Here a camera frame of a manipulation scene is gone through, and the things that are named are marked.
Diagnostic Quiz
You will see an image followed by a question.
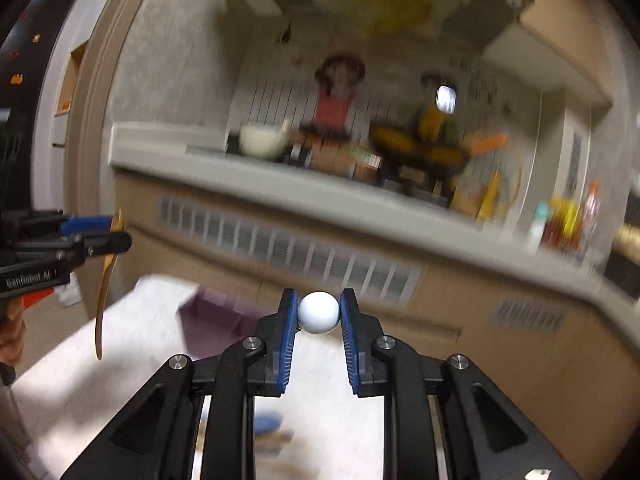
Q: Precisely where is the grey kitchen countertop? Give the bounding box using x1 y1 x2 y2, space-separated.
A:
107 122 639 346

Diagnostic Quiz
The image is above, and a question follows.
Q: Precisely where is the purple plastic utensil bin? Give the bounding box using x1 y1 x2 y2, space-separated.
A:
177 288 265 359

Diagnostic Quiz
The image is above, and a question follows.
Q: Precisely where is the grey vent grille long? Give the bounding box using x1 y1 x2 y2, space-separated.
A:
157 196 422 306

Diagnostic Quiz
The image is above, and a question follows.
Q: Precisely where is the golden wooden spoon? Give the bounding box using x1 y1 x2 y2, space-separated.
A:
94 208 126 361

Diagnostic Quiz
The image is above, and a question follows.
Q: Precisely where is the white plastic spoon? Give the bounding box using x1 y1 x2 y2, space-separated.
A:
297 292 340 335

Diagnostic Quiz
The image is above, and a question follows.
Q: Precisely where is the white lace tablecloth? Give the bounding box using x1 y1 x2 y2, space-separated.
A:
8 274 386 480

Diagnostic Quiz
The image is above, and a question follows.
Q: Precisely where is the grey vent grille small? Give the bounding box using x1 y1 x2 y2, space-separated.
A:
487 298 566 333

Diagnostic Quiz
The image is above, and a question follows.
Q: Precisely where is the white mortar bowl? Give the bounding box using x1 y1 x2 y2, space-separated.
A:
239 118 291 159

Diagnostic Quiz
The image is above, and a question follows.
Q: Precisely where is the person's left hand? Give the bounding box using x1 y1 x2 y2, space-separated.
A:
0 297 26 366

